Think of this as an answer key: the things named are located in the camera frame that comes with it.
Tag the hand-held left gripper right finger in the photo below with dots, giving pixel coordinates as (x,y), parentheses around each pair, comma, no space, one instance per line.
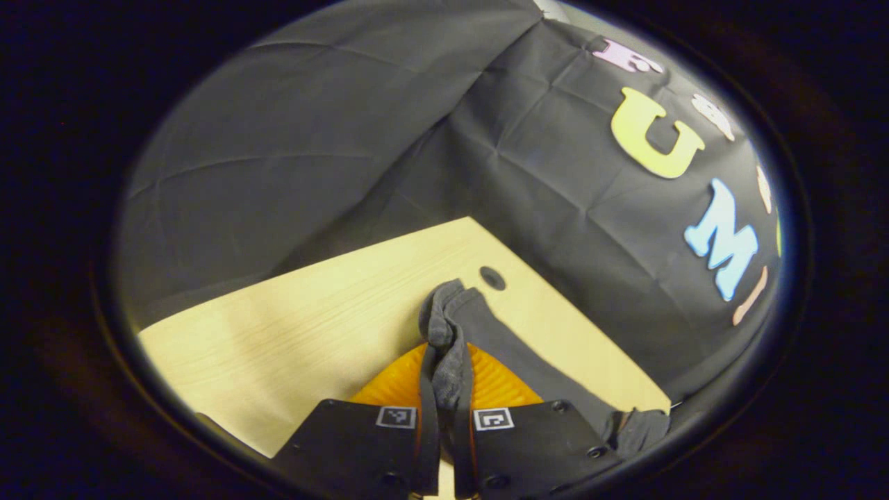
(535,444)

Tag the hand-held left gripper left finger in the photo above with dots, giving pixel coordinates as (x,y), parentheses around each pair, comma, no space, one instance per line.
(347,444)

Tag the dark grey jeans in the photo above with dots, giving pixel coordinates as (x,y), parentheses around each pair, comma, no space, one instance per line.
(486,326)

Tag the black round table grommet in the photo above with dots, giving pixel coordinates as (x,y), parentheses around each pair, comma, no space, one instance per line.
(492,278)

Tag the black backdrop cloth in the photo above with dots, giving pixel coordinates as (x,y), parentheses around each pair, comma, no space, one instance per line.
(347,139)

